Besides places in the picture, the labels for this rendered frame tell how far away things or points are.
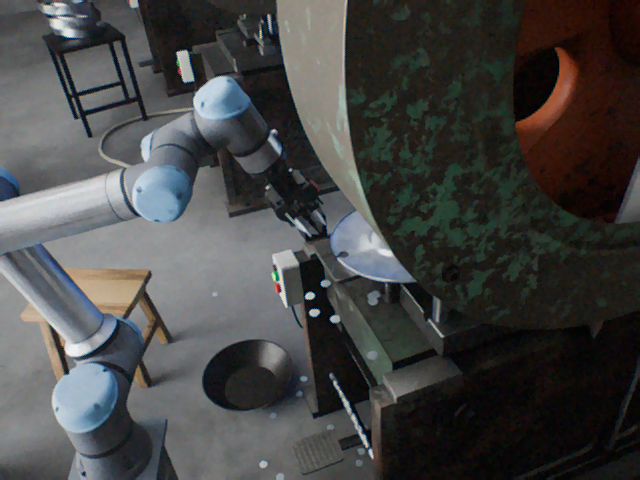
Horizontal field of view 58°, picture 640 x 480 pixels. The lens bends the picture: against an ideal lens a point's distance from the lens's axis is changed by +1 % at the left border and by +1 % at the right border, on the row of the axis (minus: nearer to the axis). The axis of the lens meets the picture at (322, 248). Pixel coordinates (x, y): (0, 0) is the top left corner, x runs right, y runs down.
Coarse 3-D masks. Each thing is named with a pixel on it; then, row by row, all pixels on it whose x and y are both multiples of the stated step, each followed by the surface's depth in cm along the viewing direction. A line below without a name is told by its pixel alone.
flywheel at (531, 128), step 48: (528, 0) 56; (576, 0) 58; (624, 0) 58; (528, 48) 59; (576, 48) 61; (624, 48) 62; (576, 96) 65; (624, 96) 68; (528, 144) 66; (576, 144) 69; (624, 144) 72; (576, 192) 74; (624, 192) 77
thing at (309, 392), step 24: (312, 240) 147; (312, 264) 146; (312, 288) 150; (312, 336) 160; (336, 336) 164; (312, 360) 166; (336, 360) 169; (312, 384) 176; (360, 384) 181; (312, 408) 180; (336, 408) 182
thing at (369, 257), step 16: (336, 224) 127; (352, 224) 127; (368, 224) 127; (336, 240) 123; (352, 240) 122; (368, 240) 122; (352, 256) 118; (368, 256) 118; (384, 256) 117; (368, 272) 114; (384, 272) 113; (400, 272) 113
